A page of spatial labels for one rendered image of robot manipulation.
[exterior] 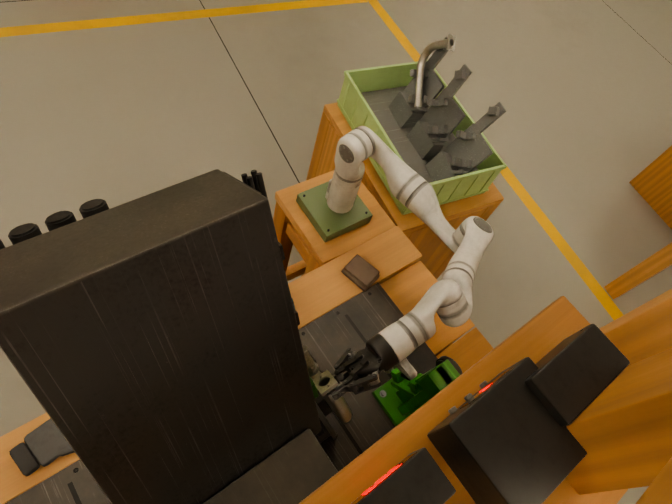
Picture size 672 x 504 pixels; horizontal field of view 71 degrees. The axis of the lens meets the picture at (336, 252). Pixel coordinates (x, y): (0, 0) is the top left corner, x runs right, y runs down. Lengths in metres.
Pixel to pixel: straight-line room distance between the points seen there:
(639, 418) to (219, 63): 3.22
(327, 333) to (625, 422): 0.91
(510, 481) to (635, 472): 0.14
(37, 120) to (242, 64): 1.30
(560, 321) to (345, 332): 0.71
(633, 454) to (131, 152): 2.70
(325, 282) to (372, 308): 0.16
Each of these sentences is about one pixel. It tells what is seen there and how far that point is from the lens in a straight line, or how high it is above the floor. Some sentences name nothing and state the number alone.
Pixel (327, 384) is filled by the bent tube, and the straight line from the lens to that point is 0.98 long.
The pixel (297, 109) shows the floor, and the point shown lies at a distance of 3.24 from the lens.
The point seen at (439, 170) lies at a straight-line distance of 1.88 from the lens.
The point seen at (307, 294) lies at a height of 0.90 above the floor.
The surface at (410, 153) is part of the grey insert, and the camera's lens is 1.95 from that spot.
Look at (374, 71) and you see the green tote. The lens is 2.09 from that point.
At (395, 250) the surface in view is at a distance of 1.58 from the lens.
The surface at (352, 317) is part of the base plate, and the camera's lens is 1.42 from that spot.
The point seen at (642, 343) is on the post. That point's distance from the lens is 1.15.
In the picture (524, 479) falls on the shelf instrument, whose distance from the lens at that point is 0.65.
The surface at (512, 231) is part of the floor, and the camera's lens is 3.14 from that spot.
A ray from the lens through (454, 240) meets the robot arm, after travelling 1.31.
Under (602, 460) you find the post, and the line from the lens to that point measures 0.70.
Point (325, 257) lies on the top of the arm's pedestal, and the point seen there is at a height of 0.85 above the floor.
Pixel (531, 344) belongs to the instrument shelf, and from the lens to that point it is 0.81.
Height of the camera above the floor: 2.16
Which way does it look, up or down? 57 degrees down
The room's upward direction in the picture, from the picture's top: 22 degrees clockwise
